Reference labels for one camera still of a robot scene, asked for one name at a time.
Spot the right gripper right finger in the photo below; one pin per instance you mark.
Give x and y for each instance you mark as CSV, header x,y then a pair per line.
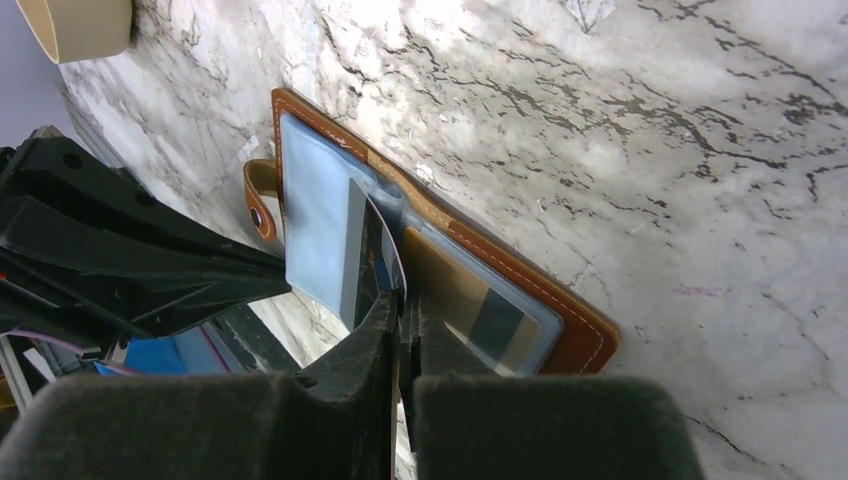
x,y
467,422

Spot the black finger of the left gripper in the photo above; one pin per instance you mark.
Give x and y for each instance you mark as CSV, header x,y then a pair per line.
x,y
87,253

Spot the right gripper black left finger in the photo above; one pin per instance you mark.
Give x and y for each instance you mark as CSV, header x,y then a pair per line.
x,y
334,419

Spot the gold credit card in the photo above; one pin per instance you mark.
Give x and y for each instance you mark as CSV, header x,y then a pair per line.
x,y
494,323

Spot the black credit card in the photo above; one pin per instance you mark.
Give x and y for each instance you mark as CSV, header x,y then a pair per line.
x,y
380,266

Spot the brown leather card holder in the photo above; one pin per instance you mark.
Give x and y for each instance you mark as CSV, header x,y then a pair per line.
x,y
311,196

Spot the tan oval tray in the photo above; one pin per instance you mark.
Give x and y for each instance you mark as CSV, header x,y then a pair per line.
x,y
77,30

